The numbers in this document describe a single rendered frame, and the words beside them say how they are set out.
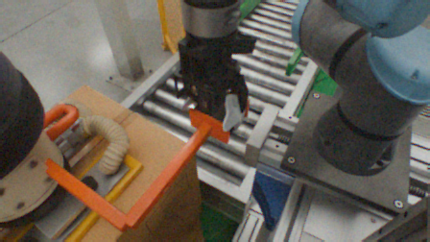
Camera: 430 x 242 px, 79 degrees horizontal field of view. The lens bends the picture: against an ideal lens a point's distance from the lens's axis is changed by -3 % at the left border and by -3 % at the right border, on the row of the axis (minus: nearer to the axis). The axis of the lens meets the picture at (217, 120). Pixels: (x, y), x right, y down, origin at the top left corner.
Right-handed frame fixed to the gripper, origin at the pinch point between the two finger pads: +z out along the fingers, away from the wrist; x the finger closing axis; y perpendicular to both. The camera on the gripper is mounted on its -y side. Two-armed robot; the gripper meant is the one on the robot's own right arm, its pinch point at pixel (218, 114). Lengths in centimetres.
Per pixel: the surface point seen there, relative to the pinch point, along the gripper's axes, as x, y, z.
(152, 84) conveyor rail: -59, -35, 48
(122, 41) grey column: -124, -73, 69
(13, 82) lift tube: -19.6, 21.3, -15.5
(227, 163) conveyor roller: -7, -19, 53
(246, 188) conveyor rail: 4.8, -11.5, 48.1
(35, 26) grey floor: -275, -83, 108
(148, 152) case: -13.6, 8.8, 13.1
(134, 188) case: -10.0, 17.3, 13.1
